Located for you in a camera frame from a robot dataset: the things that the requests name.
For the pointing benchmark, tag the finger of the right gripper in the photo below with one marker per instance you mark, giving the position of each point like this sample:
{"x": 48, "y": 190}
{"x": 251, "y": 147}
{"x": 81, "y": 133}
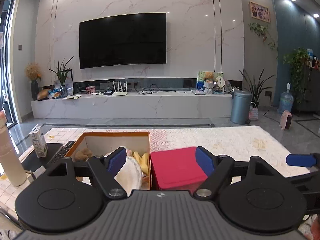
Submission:
{"x": 301, "y": 160}

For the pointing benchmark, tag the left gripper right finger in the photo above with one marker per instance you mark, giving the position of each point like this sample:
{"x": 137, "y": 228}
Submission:
{"x": 217, "y": 169}

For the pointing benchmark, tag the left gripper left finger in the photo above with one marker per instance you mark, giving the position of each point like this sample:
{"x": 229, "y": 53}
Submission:
{"x": 104, "y": 169}

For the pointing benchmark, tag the pink white crochet toy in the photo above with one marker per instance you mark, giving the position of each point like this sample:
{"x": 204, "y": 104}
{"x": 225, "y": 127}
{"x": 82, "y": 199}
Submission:
{"x": 129, "y": 153}

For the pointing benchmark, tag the yellow cleaning cloth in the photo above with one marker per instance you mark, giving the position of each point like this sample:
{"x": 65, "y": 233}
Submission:
{"x": 143, "y": 162}

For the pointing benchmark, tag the white folded cloth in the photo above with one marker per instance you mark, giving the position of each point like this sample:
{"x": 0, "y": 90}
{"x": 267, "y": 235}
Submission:
{"x": 130, "y": 175}

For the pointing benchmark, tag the orange cardboard box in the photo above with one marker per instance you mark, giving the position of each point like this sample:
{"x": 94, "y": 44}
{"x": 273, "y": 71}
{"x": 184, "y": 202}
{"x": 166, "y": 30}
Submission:
{"x": 104, "y": 143}

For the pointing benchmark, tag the red lidded plastic container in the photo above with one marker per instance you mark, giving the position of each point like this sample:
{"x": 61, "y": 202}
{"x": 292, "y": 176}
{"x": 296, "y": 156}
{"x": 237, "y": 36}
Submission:
{"x": 176, "y": 170}

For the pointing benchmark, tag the pink space heater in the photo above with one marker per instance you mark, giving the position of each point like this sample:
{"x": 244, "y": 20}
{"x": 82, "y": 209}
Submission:
{"x": 286, "y": 120}

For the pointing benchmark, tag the white lace tablecloth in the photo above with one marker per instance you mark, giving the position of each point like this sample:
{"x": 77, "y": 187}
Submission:
{"x": 238, "y": 142}

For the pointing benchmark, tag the black remote control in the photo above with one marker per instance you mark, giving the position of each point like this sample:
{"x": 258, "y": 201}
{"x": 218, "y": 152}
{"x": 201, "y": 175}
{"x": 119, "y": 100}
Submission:
{"x": 61, "y": 153}

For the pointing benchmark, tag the woven pastel basket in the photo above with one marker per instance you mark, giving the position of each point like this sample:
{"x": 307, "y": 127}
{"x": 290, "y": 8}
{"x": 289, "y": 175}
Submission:
{"x": 253, "y": 112}

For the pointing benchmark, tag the blue water jug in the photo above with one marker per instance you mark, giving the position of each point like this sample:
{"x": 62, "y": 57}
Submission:
{"x": 286, "y": 100}

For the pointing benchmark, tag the milk carton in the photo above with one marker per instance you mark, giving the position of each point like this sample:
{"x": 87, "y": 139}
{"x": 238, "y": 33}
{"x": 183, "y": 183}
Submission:
{"x": 39, "y": 143}

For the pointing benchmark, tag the blue metal trash bin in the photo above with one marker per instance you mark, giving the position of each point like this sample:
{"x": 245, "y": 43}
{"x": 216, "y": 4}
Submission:
{"x": 240, "y": 106}

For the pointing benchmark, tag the white wifi router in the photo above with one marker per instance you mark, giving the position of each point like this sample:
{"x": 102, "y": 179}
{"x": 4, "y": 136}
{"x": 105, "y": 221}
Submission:
{"x": 119, "y": 88}

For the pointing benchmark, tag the potted green plant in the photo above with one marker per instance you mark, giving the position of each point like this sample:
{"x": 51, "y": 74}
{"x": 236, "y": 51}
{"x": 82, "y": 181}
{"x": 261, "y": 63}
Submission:
{"x": 255, "y": 86}

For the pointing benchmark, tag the teddy bear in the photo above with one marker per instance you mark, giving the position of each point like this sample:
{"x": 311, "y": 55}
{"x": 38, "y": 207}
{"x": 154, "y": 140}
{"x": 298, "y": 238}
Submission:
{"x": 208, "y": 77}

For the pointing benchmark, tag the green picture board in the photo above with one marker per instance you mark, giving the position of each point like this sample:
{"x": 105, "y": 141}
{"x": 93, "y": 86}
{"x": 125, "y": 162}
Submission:
{"x": 209, "y": 88}

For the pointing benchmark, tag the tall leafy plant on cabinet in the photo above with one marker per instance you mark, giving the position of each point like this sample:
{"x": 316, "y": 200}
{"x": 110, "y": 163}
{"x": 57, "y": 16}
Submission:
{"x": 298, "y": 60}

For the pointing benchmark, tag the green plant in glass vase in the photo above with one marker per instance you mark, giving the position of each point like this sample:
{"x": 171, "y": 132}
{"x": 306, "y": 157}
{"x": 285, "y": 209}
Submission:
{"x": 62, "y": 72}

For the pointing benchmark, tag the dried flowers in vase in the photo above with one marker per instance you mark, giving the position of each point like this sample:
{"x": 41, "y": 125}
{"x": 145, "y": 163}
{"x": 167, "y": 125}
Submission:
{"x": 32, "y": 72}

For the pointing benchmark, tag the hanging ivy plant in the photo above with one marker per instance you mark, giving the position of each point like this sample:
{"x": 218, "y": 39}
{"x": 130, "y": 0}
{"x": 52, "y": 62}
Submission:
{"x": 262, "y": 32}

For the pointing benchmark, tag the black wall television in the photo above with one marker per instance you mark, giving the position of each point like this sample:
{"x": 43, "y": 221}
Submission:
{"x": 123, "y": 40}

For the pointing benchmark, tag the framed wall picture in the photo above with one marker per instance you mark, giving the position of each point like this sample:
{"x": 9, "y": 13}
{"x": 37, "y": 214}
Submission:
{"x": 259, "y": 12}

